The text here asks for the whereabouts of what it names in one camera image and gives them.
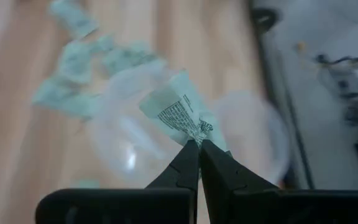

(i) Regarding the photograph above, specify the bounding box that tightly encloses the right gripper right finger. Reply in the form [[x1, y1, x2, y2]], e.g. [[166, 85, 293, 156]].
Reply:
[[199, 139, 358, 224]]

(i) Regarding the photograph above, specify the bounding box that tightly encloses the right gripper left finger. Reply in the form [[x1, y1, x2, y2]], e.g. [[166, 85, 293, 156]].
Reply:
[[35, 139, 200, 224]]

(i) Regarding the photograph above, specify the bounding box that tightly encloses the black cable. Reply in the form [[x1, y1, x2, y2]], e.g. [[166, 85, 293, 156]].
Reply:
[[315, 48, 358, 68]]

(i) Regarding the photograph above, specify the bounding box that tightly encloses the green packet with printed label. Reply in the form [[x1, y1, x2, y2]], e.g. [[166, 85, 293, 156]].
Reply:
[[139, 70, 229, 156]]

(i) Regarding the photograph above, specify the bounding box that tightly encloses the clear plastic cup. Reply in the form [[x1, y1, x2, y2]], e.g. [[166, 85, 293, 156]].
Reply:
[[211, 89, 291, 187], [85, 60, 204, 187]]

